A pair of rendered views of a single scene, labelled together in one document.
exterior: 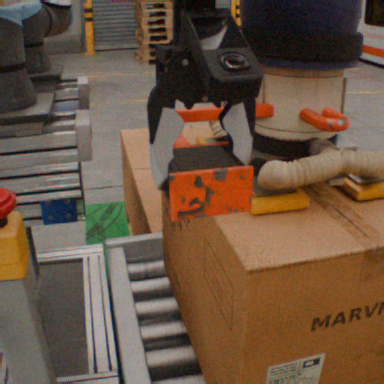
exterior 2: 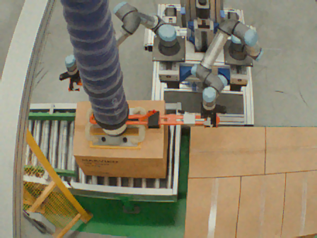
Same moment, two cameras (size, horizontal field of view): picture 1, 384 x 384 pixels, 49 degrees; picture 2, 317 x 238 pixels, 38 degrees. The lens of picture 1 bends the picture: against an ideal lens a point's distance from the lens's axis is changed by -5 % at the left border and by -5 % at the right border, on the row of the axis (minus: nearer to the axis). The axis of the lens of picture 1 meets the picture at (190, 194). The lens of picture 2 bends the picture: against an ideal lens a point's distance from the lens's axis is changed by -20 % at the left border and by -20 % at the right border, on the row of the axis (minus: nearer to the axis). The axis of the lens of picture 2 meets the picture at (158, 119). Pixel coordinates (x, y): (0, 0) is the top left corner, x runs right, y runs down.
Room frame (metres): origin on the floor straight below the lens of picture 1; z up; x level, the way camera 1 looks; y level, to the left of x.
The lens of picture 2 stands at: (1.65, -1.47, 4.21)
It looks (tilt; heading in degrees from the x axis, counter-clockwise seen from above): 65 degrees down; 114
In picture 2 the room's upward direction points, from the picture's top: 8 degrees counter-clockwise
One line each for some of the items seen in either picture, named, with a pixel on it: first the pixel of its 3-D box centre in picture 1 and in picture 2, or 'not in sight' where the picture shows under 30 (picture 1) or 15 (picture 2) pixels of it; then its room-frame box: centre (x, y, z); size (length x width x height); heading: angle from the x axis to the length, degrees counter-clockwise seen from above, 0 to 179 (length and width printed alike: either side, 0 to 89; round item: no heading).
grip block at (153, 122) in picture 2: not in sight; (153, 120); (1.03, -0.13, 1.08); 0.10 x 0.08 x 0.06; 104
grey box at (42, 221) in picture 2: not in sight; (34, 220); (0.64, -1.15, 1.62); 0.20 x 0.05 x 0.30; 13
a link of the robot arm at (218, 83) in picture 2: not in sight; (216, 83); (1.38, 0.06, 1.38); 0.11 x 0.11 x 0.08; 68
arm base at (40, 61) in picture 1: (27, 56); (238, 48); (1.46, 0.55, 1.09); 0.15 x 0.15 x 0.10
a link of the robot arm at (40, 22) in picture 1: (26, 21); (239, 40); (1.46, 0.54, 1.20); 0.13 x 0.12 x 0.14; 158
